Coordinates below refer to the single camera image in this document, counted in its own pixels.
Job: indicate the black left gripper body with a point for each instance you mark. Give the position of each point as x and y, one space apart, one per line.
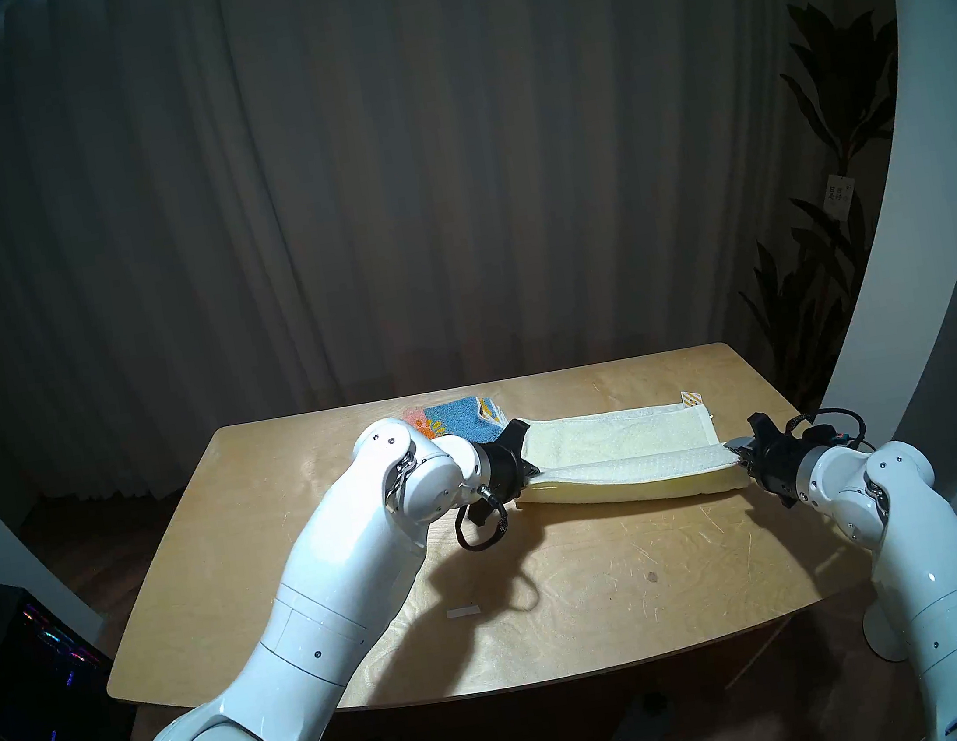
500 470

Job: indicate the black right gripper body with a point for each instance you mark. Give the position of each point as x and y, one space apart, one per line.
787 459

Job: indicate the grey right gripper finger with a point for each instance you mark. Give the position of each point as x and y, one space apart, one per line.
753 434
768 479

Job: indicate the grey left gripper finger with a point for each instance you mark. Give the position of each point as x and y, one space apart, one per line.
516 432
529 476

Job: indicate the colourful sun print towel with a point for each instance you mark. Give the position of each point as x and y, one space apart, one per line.
454 417

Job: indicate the cream dotted towel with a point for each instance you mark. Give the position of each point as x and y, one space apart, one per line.
623 455

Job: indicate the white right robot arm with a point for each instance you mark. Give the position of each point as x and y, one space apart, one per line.
912 561

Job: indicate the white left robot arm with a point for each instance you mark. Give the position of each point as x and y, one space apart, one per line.
303 628

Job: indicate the white tape strip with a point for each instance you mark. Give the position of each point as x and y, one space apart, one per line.
464 612

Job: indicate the white round plant pot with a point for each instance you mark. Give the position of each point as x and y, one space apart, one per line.
879 640

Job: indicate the white paper plant tag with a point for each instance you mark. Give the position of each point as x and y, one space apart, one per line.
840 197

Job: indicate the beige pleated curtain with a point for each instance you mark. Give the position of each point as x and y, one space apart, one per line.
379 167

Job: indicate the tall dark leafy plant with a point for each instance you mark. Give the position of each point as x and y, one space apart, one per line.
837 94

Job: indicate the black computer tower RGB lights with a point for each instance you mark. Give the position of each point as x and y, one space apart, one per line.
46 691

